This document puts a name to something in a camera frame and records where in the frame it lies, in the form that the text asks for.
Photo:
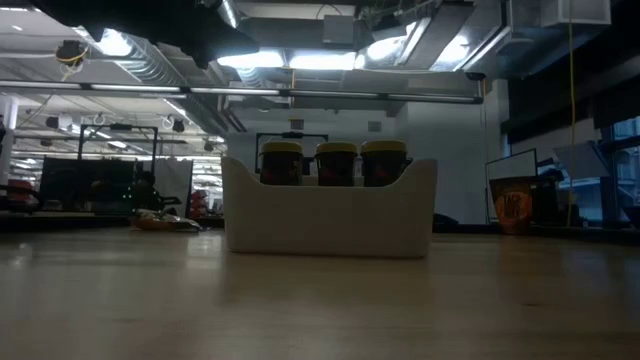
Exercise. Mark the white plastic bin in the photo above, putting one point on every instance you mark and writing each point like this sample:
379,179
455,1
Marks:
325,220

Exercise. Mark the grey rectangular air duct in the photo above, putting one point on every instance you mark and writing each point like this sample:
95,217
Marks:
440,35

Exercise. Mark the white hanging sheet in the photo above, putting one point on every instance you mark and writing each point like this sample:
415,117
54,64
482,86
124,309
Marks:
175,185

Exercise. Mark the grey ceiling junction box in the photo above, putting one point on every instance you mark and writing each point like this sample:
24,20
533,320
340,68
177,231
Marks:
339,30

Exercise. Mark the bright ceiling light panel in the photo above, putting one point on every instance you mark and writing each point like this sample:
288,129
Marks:
385,47
322,61
250,59

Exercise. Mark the grey wall plate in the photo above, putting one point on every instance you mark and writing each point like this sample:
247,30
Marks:
296,124

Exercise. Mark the black ceiling camera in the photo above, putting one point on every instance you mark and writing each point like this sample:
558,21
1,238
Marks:
475,76

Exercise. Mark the orange taco seasoning packet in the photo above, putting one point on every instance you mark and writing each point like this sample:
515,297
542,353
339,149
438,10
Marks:
512,205
165,222

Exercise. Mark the black robot with green lights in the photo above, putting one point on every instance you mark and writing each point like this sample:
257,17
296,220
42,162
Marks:
150,197

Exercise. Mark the large black screen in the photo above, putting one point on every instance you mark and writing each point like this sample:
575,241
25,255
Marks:
85,182

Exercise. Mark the grey horizontal metal bar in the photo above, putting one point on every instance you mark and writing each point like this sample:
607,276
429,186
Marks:
350,94

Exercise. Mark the white ceiling unit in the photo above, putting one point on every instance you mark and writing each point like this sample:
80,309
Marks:
575,12

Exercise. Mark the black frame clamp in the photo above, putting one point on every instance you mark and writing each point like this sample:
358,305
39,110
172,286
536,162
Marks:
445,221

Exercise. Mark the black desk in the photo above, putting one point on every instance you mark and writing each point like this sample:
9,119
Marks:
547,200

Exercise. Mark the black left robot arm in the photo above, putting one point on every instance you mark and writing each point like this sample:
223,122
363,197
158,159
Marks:
65,10

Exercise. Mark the red storage bins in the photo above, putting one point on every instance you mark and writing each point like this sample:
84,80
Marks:
200,202

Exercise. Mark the white round column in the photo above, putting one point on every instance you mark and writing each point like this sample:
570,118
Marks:
7,140

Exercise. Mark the white board black frame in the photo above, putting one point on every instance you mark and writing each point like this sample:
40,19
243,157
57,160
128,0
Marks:
510,165

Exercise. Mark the yellow lid spice jar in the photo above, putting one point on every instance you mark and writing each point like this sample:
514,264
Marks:
336,167
384,167
281,165

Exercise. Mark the grey tilted panel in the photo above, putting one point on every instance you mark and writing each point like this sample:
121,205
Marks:
580,160

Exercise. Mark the ribbed silver air duct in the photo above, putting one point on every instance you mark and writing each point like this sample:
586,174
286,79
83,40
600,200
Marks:
150,67

